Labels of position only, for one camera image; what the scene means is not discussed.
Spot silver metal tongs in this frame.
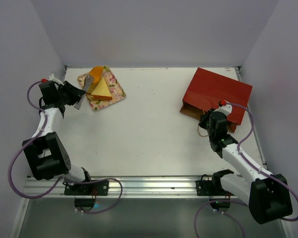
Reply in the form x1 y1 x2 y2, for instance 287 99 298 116
74 74 94 110

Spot orange fake sandwich bread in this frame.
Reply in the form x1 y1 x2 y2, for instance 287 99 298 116
90 78 112 101

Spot red paper bag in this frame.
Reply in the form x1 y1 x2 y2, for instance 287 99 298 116
180 68 252 120

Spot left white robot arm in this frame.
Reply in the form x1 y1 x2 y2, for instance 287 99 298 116
22 80 93 195

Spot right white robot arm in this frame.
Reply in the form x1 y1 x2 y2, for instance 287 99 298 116
196 100 293 224

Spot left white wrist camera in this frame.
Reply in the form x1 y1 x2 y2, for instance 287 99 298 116
41 72 64 85

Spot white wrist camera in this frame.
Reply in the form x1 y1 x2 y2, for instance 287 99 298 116
215 100 232 116
41 72 64 85

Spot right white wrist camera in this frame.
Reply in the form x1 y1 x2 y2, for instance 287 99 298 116
215 100 232 116

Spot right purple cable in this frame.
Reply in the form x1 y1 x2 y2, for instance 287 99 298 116
195 100 298 238

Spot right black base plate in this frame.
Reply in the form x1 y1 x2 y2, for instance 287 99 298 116
195 174 233 197

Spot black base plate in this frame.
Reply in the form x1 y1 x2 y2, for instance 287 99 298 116
63 180 109 196
195 174 233 197

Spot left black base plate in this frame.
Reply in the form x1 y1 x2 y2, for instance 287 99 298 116
63 180 109 196

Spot aluminium mounting rail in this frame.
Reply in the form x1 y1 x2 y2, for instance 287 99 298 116
22 176 284 198

